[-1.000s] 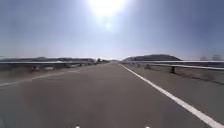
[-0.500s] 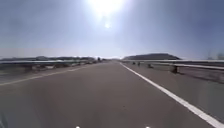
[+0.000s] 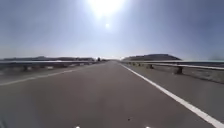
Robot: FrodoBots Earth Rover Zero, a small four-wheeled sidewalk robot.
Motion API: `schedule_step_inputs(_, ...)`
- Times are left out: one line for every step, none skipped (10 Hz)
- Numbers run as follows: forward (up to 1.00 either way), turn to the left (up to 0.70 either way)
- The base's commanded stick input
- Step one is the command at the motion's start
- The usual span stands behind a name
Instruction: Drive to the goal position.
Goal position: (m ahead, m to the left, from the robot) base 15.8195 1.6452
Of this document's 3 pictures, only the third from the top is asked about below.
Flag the metal guardrail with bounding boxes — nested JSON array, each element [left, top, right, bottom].
[[122, 59, 224, 75], [0, 59, 98, 72]]

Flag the low distant hills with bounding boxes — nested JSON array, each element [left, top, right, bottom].
[[3, 55, 96, 62]]

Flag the faint white painted line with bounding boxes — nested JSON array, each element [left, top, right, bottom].
[[0, 63, 101, 87]]

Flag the dark hill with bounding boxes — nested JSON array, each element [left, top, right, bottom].
[[122, 53, 182, 62]]

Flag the grey asphalt road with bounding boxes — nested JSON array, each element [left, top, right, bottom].
[[0, 60, 224, 128]]

